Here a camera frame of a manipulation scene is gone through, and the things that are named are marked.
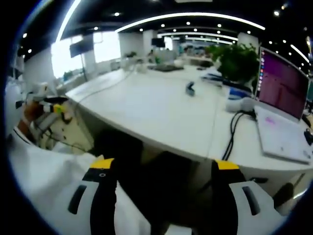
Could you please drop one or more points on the white round pillar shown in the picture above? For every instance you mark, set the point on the white round pillar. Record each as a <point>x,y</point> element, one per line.
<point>130,44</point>

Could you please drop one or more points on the person's left hand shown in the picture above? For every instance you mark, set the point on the person's left hand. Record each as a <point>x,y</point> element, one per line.
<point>33,111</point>

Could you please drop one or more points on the black hanging screen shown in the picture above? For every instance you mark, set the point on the black hanging screen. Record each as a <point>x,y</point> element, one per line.
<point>81,48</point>

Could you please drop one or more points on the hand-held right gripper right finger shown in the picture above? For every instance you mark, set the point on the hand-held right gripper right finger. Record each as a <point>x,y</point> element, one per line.
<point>227,193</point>

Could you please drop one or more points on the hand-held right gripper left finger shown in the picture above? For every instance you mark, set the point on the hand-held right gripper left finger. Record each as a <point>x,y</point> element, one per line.
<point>100,193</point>

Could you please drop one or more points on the pile of blue white documents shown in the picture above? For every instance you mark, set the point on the pile of blue white documents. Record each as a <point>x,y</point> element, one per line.
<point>215,77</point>

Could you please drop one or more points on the curved ceiling light strip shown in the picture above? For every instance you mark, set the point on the curved ceiling light strip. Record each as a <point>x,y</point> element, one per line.
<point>190,15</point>

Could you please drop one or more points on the straight ceiling light strip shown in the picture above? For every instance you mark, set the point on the straight ceiling light strip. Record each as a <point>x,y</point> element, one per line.
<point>66,19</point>

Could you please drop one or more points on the white keyboard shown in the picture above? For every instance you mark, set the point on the white keyboard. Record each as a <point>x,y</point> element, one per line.
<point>281,134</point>

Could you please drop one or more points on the black computer mouse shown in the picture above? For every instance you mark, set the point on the black computer mouse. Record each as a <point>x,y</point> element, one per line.
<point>308,135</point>

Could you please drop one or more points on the white and blue box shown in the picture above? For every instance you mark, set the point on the white and blue box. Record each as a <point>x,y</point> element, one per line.
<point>238,94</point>

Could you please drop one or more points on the blue glasses case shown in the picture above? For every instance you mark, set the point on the blue glasses case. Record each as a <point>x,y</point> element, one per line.
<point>190,88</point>

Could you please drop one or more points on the ceiling spot lights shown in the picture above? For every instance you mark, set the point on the ceiling spot lights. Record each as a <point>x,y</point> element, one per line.
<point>117,14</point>

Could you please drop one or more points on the dark grey tray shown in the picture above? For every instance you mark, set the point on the dark grey tray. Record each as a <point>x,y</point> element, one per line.
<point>168,67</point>

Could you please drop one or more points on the green potted plant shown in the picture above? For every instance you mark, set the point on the green potted plant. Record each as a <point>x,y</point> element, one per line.
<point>237,61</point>

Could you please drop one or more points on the beige desk cabinet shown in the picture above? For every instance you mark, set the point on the beige desk cabinet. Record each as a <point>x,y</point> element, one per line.
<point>71,132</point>

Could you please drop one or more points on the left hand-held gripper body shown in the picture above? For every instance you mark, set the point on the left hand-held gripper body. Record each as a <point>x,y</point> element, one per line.
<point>39,93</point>

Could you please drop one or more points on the operator in white shirt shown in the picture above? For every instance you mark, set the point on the operator in white shirt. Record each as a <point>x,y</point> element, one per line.
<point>49,176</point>

